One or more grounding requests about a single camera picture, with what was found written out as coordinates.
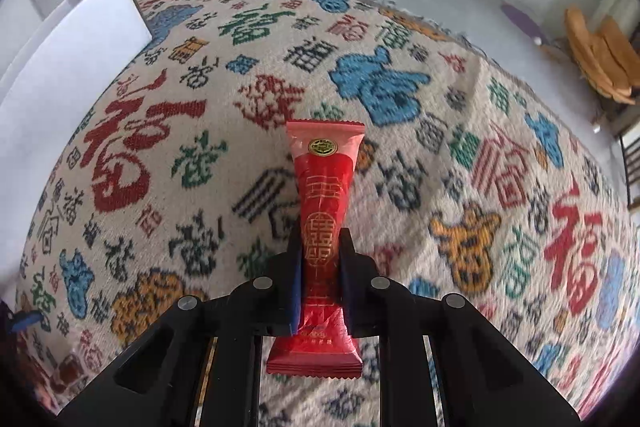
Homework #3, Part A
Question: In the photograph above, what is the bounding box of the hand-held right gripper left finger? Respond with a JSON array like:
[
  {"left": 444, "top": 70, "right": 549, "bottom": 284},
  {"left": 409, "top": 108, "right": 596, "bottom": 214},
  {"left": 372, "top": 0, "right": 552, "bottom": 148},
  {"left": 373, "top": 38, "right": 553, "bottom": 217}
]
[{"left": 55, "top": 236, "right": 304, "bottom": 427}]

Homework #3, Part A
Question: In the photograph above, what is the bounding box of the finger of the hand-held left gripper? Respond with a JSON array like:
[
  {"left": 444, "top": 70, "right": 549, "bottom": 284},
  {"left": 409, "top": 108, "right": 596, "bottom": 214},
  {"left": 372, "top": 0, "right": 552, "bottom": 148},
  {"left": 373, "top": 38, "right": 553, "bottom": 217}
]
[{"left": 7, "top": 311, "right": 45, "bottom": 334}]

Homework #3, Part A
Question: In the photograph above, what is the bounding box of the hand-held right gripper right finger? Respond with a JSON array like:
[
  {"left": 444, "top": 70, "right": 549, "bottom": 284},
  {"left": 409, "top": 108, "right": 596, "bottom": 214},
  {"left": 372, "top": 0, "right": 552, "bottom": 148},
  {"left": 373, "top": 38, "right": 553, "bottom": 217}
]
[{"left": 339, "top": 228, "right": 584, "bottom": 427}]

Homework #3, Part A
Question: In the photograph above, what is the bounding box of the red snack packet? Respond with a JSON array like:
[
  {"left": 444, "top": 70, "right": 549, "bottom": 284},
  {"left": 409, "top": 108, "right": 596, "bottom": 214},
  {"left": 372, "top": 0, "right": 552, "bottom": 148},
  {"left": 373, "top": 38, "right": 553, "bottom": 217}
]
[{"left": 266, "top": 119, "right": 366, "bottom": 381}]

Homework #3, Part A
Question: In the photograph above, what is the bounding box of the white cardboard box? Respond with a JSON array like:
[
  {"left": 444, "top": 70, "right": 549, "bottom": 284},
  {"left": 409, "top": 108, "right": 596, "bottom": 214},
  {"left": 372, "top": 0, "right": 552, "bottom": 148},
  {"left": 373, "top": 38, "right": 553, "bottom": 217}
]
[{"left": 0, "top": 0, "right": 154, "bottom": 188}]

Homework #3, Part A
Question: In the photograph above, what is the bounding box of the printed woven blanket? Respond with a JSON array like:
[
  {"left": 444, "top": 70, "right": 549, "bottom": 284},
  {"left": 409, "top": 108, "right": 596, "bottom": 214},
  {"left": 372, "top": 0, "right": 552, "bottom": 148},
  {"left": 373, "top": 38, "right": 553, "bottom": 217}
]
[{"left": 12, "top": 0, "right": 640, "bottom": 427}]

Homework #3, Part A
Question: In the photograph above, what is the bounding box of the dark wooden chair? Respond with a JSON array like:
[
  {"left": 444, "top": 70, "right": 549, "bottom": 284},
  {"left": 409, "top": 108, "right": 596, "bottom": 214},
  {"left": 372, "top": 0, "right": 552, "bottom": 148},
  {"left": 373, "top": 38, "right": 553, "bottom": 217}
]
[{"left": 619, "top": 122, "right": 640, "bottom": 208}]

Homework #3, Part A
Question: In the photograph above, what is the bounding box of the purple oval mat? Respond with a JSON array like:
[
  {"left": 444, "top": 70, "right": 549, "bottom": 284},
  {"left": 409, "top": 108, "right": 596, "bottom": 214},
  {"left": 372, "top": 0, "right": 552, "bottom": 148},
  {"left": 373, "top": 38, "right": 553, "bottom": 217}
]
[{"left": 501, "top": 4, "right": 544, "bottom": 40}]

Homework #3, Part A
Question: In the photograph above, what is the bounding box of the orange lounge chair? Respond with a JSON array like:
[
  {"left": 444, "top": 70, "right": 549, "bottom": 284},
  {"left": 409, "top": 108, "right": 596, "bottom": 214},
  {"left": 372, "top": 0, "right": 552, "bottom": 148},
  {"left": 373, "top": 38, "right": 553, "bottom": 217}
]
[{"left": 565, "top": 6, "right": 636, "bottom": 106}]

